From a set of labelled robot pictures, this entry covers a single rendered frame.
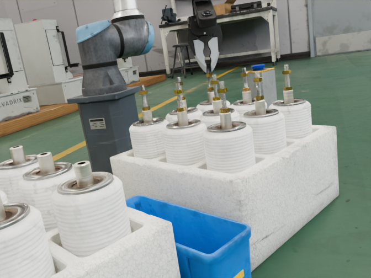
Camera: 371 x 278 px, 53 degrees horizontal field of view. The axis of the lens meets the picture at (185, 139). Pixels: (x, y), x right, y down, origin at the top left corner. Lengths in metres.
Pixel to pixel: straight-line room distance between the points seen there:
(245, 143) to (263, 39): 5.35
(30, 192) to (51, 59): 2.91
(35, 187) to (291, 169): 0.48
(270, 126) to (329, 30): 5.21
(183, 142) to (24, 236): 0.40
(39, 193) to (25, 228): 0.15
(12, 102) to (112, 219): 2.52
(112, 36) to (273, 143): 0.70
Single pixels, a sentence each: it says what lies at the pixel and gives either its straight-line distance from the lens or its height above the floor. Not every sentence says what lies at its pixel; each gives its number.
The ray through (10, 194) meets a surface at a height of 0.21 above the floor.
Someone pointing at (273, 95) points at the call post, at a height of 0.24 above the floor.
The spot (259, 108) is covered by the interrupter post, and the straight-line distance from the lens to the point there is 0.80.
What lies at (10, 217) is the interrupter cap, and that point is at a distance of 0.49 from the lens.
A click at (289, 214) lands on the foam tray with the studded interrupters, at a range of 0.80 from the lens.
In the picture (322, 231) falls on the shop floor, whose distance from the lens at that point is 0.85.
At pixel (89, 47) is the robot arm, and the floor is 0.45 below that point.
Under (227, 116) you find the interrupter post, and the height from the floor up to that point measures 0.28.
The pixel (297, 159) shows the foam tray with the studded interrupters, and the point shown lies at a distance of 0.80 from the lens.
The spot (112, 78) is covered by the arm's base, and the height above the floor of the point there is 0.34.
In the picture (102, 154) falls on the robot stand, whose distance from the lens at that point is 1.28.
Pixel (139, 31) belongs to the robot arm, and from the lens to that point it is 1.33.
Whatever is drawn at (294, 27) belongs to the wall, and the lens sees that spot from 5.97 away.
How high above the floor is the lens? 0.41
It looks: 14 degrees down
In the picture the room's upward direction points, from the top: 8 degrees counter-clockwise
